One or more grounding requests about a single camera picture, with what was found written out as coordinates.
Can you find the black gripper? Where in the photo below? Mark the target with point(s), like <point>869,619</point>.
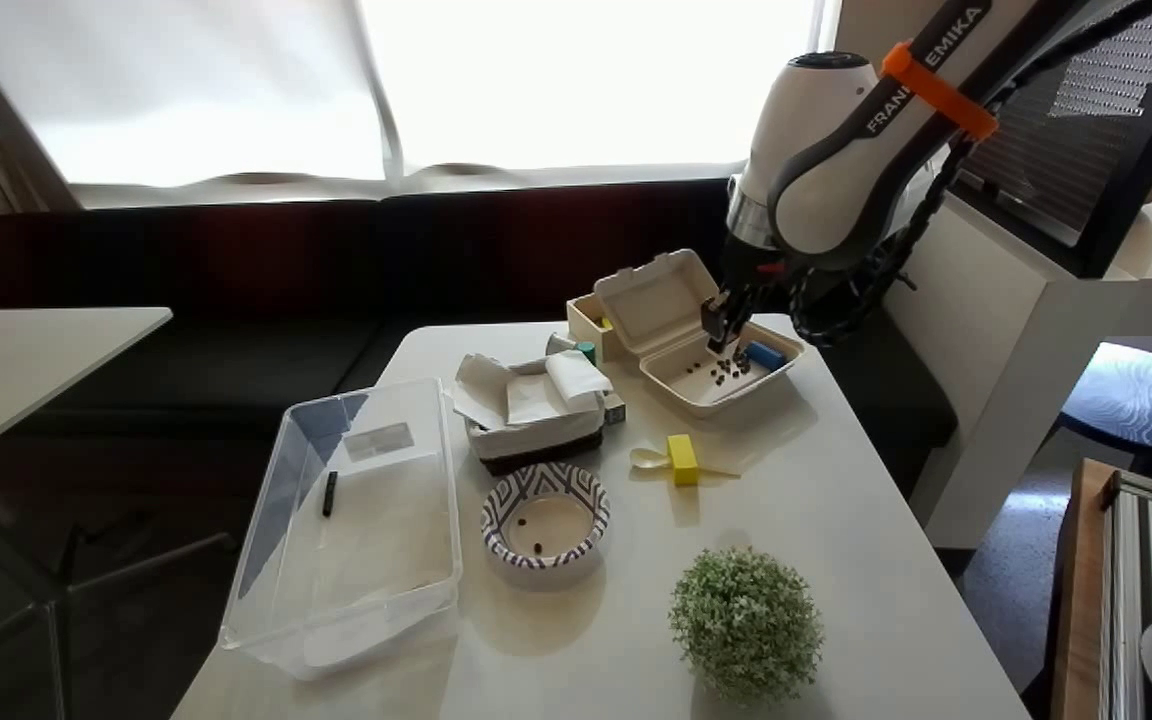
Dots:
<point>754,280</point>

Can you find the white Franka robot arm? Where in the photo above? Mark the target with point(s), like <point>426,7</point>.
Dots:
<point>840,147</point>

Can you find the blue plastic cylinder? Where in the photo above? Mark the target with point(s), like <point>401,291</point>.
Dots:
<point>766,357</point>

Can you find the beige clamshell food container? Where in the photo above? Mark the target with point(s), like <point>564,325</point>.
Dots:
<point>663,302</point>

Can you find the small tan open box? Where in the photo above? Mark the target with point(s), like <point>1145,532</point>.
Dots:
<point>591,323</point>

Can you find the small green object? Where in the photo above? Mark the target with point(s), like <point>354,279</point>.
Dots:
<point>591,348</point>

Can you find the yellow plastic toy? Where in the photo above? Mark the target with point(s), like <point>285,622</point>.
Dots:
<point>680,461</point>

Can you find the white styrofoam food tray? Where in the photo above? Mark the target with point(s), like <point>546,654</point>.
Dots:
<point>520,387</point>

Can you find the black white patterned bowl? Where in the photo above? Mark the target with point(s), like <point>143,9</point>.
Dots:
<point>541,524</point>

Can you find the white counter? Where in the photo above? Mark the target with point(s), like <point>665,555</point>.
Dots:
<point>1001,347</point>

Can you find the green artificial potted plant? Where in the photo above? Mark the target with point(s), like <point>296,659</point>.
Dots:
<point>747,622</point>

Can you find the blue cushion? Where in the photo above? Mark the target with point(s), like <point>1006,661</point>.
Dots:
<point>1138,398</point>

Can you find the black marker pen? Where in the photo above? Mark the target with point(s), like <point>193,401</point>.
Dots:
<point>330,495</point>

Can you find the black framed board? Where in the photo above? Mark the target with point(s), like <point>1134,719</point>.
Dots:
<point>1082,105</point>

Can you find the clear plastic storage bin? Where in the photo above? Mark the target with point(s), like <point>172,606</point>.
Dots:
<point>361,575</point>

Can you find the dark upholstered bench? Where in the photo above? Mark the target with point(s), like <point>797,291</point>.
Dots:
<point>268,265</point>

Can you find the white side table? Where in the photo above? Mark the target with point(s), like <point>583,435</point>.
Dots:
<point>30,373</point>

